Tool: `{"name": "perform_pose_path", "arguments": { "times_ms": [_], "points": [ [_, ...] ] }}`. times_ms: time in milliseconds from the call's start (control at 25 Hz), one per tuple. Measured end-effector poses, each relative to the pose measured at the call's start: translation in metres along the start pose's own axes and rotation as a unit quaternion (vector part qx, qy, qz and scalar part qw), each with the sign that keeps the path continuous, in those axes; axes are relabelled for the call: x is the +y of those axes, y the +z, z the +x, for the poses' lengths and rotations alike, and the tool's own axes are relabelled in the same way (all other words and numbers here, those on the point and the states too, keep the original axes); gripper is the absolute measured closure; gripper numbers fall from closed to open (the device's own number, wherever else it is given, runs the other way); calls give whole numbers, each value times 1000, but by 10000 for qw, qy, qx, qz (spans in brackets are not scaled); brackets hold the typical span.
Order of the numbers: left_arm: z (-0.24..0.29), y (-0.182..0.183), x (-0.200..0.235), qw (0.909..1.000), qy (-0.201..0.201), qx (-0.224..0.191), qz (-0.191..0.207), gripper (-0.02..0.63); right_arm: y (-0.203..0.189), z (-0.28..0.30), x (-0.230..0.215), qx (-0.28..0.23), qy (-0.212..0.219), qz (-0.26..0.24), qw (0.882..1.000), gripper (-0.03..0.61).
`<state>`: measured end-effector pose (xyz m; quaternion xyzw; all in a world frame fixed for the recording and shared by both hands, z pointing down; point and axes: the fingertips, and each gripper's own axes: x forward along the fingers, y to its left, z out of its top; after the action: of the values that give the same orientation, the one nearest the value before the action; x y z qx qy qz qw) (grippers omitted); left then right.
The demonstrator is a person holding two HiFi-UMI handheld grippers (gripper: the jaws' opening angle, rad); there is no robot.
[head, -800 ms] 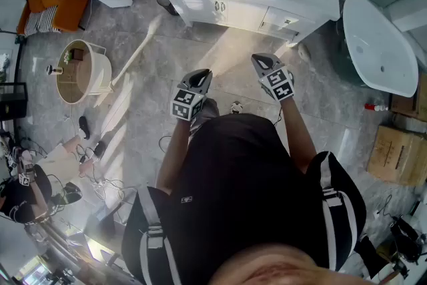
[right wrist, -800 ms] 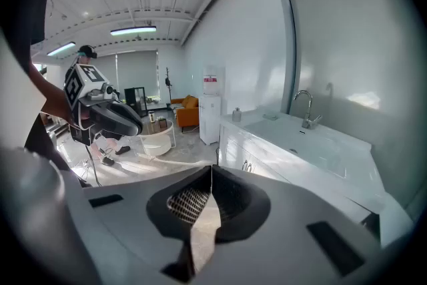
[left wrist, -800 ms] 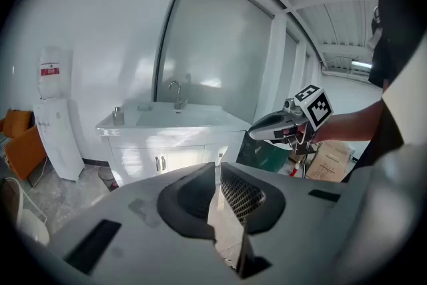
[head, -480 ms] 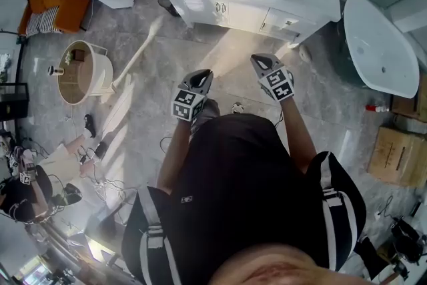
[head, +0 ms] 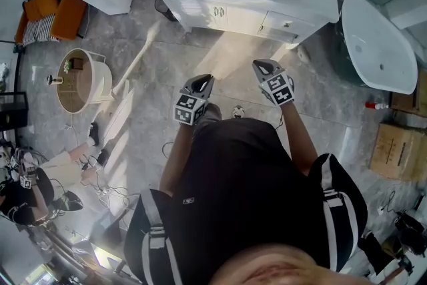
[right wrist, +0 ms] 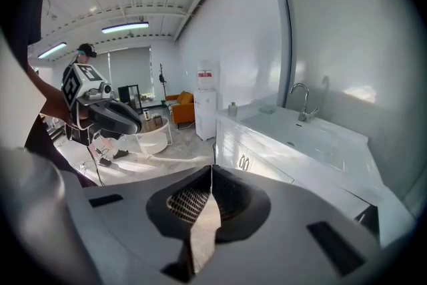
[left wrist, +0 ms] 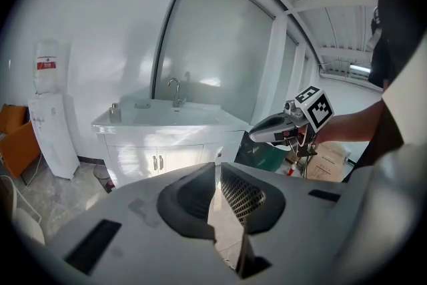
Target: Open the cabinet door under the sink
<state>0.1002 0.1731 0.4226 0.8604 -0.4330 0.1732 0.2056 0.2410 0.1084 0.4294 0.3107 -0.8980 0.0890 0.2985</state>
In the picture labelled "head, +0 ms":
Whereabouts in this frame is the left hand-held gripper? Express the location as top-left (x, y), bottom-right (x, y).
top-left (172, 73), bottom-right (215, 126)

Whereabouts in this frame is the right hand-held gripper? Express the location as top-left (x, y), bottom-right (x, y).
top-left (252, 59), bottom-right (296, 107)

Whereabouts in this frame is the white cabinet door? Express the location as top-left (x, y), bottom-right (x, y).
top-left (166, 0), bottom-right (221, 32)
top-left (218, 5), bottom-right (268, 37)

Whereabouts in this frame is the person's right forearm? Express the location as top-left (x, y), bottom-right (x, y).
top-left (281, 99), bottom-right (320, 177)

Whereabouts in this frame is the person's left forearm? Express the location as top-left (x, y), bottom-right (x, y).
top-left (159, 122), bottom-right (201, 195)

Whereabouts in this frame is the white cabinet drawer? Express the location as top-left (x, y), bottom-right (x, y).
top-left (258, 11), bottom-right (300, 43)

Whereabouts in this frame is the white sink cabinet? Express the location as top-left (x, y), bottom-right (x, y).
top-left (162, 0), bottom-right (330, 45)

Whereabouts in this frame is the person's grey trouser leg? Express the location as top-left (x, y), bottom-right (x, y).
top-left (192, 103), bottom-right (223, 135)

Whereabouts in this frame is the white floor stand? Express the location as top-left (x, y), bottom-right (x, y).
top-left (93, 21), bottom-right (161, 143)

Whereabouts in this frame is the round white side table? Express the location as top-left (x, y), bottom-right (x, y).
top-left (55, 47), bottom-right (113, 115)

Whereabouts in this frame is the red and white bottle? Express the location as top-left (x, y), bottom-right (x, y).
top-left (364, 101), bottom-right (390, 111)

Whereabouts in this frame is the black waste bin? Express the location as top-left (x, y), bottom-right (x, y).
top-left (153, 0), bottom-right (179, 23)

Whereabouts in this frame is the person's black striped shirt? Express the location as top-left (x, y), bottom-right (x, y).
top-left (123, 116), bottom-right (368, 285)

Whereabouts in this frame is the white bathtub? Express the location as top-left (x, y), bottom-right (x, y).
top-left (340, 0), bottom-right (419, 96)

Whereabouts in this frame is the wooden crate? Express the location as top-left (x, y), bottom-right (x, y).
top-left (389, 69), bottom-right (427, 118)

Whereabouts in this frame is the cardboard box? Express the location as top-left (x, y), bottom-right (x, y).
top-left (369, 122), bottom-right (427, 182)

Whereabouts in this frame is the orange sofa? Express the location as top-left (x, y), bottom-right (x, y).
top-left (14, 0), bottom-right (88, 45)

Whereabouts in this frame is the striped cushion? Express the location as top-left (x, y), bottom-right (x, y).
top-left (22, 13), bottom-right (60, 45)

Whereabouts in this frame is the black metal shelf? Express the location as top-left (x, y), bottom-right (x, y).
top-left (0, 91), bottom-right (29, 131)

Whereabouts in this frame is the person's face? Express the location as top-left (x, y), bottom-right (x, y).
top-left (209, 242), bottom-right (371, 285)

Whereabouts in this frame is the black equipment on floor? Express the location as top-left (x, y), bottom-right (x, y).
top-left (392, 209), bottom-right (427, 260)

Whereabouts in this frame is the bundle of floor cables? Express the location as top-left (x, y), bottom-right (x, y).
top-left (63, 123), bottom-right (141, 211)

